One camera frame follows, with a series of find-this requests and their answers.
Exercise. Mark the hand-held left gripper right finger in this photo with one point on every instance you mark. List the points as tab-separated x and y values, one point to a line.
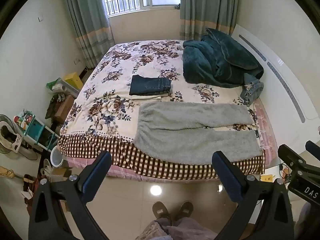
228	180

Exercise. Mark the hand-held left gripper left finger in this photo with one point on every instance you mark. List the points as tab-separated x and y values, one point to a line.
96	177

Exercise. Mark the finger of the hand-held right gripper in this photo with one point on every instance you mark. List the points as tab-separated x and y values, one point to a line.
290	155
313	148

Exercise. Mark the grey fluffy pants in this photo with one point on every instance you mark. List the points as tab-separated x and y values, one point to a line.
190	135

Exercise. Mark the person's right forearm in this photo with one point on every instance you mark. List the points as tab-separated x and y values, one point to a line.
308	222

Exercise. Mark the folded beige pants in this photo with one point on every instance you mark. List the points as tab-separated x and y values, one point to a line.
147	97

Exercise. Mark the small yellow box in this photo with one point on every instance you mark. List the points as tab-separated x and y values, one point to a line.
267	178

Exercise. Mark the white bucket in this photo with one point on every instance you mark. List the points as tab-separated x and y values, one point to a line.
57	158

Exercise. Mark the pair of white slippers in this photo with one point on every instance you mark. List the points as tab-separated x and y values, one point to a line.
45	167

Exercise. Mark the person's right shoe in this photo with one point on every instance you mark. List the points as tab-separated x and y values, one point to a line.
183	210

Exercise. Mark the person's shoe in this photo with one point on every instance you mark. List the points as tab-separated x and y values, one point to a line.
183	210
161	211

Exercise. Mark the person's right leg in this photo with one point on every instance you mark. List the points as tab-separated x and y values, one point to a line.
190	230

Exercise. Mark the person's leg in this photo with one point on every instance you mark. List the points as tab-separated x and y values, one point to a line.
190	230
152	231

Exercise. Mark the person's left shoe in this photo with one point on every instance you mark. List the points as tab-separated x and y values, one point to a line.
161	211

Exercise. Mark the teal shelf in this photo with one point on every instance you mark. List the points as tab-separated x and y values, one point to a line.
37	132

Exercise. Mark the light blue denim jeans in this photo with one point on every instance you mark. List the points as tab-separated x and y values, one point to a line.
251	90

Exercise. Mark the brown cardboard box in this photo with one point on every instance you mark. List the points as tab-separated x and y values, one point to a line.
63	107

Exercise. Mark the person's left leg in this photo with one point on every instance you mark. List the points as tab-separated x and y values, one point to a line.
152	231

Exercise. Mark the grey long box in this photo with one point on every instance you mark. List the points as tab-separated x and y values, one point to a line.
71	88

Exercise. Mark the colourful toy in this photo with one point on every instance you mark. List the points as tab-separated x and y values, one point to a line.
25	118

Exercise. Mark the white headboard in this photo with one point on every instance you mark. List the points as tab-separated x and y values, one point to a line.
275	62

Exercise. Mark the white roll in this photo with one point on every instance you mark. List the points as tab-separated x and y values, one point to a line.
60	88

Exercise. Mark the white floor fan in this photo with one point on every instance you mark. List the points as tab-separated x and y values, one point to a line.
8	135

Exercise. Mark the green plastic bag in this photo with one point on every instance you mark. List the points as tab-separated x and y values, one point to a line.
53	83

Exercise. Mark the floral bed sheet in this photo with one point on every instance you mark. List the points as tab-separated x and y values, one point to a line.
120	75

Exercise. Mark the folded dark blue jeans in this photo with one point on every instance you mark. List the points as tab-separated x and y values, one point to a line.
150	85

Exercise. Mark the teal plush blanket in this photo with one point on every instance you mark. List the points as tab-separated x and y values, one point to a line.
217	60

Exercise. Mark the wall socket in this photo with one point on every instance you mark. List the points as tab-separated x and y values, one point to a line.
77	60

